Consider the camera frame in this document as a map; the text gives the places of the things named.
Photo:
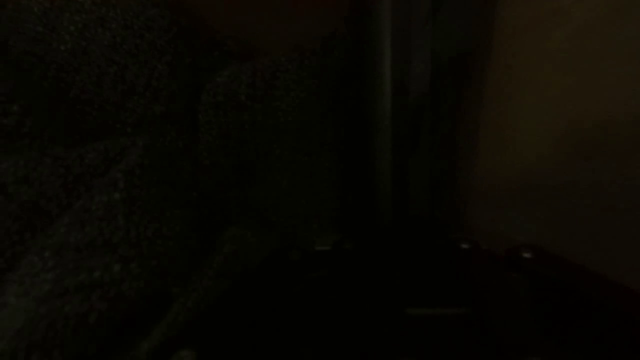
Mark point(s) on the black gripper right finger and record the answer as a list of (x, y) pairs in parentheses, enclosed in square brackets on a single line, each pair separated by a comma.
[(457, 133)]

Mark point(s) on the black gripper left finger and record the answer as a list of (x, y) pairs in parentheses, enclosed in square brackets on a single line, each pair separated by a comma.
[(396, 133)]

